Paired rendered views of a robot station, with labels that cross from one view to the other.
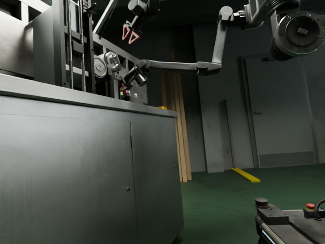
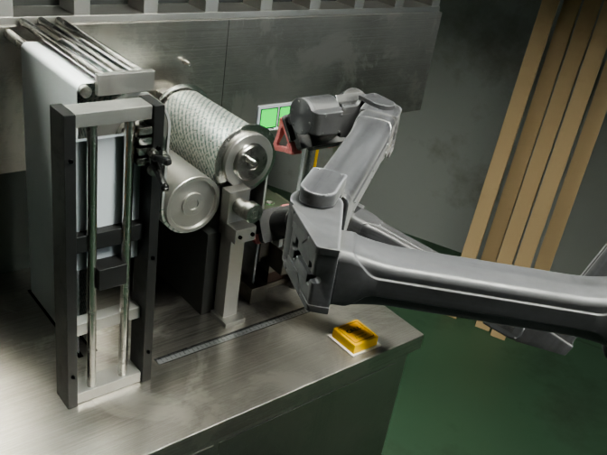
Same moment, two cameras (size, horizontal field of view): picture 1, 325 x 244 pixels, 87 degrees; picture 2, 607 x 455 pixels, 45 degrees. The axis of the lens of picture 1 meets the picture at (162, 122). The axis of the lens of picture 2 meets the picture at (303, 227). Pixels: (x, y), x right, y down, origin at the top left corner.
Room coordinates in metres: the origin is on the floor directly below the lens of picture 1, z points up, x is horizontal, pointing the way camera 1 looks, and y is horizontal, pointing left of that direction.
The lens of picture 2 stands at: (-0.13, -0.26, 1.82)
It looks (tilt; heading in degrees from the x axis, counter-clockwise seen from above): 28 degrees down; 19
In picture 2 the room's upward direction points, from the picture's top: 9 degrees clockwise
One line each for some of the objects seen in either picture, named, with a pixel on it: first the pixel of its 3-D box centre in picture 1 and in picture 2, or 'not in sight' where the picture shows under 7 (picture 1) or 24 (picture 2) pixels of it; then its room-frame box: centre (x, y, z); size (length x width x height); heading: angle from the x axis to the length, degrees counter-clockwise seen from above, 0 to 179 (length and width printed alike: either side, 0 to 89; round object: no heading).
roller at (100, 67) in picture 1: (85, 71); (161, 178); (1.04, 0.46, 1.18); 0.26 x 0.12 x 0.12; 62
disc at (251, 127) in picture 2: (112, 61); (246, 159); (1.09, 0.29, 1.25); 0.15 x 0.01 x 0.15; 152
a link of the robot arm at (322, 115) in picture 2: (143, 8); (341, 121); (0.90, 0.05, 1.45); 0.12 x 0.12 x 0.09; 61
